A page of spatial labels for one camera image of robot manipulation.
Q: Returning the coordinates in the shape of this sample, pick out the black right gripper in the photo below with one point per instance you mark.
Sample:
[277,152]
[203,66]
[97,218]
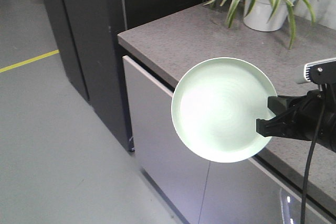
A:
[302,120]

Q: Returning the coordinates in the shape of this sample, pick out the light green round plate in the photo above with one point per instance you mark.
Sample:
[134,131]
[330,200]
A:
[215,107]

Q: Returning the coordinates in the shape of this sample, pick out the white plant pot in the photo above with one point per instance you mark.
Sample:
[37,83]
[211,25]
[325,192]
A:
[259,16]

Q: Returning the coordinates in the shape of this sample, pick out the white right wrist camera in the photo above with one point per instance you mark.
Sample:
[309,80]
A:
[318,72]

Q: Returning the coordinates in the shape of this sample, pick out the dark tall cabinet column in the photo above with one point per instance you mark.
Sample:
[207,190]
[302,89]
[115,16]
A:
[86,33]

